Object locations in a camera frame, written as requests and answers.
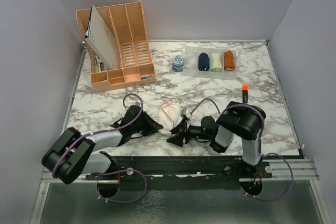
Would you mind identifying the rolled cream cloth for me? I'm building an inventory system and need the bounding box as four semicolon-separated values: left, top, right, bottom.
211;53;223;72

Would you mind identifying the blue item in organizer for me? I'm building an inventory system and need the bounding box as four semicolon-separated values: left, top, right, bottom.
141;75;153;80

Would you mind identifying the orange desk file organizer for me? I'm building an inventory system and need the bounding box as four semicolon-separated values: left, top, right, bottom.
76;2;156;92

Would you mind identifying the white perforated board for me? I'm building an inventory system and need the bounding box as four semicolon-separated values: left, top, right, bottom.
85;5;120;70

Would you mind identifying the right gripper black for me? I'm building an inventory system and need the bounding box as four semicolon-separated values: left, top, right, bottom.
167;119;213;146

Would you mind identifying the white pink underwear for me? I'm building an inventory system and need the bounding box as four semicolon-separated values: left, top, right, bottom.
157;102;181;136

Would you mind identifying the orange capped marker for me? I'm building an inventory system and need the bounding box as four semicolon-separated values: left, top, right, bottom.
242;84;248;104

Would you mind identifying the small blue white jar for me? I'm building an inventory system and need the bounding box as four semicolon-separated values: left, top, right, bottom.
172;55;184;72

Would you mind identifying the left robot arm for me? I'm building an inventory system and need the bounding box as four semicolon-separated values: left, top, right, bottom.
41;105;163;185

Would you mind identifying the rolled orange cloth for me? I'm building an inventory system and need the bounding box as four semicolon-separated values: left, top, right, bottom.
224;50;235;71

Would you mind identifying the clear plastic tray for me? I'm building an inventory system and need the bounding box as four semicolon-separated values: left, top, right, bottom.
183;46;238;80

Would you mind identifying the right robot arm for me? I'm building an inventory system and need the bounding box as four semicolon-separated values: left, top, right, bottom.
166;101;266;177

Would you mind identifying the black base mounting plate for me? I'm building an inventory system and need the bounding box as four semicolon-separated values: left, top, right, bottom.
86;156;272;190

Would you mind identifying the aluminium rail frame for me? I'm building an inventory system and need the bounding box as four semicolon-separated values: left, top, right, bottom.
30;156;331;223

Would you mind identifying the navy blue underwear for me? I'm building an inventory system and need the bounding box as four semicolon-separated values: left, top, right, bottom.
198;52;210;71

